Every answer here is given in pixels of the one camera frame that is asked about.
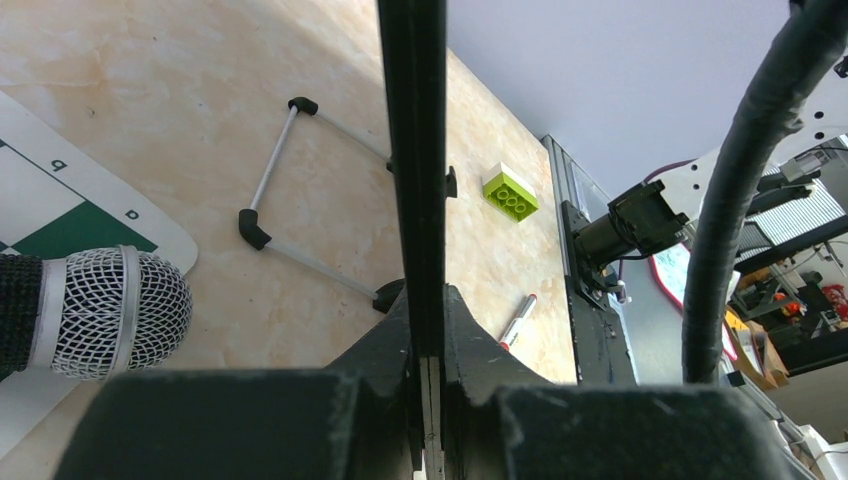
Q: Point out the white whiteboard black frame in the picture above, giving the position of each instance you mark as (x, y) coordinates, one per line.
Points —
(413, 39)

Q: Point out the red capped marker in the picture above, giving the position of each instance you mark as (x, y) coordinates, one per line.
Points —
(519, 318)

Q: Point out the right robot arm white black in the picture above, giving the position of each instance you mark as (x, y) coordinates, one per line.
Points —
(651, 216)

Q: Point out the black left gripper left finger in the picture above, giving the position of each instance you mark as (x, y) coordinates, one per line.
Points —
(347, 420)

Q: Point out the black microphone mesh head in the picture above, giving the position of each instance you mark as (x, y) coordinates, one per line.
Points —
(93, 314)

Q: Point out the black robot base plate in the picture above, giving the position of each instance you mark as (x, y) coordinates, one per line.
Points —
(600, 344)

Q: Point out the whiteboard wire stand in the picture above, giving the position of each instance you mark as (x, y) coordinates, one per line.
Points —
(323, 201)

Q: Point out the green white chessboard mat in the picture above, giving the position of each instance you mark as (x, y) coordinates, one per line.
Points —
(57, 200)

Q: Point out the green lego brick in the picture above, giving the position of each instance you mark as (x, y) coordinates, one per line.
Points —
(503, 188)

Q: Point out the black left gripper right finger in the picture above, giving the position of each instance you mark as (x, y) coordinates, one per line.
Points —
(504, 421)

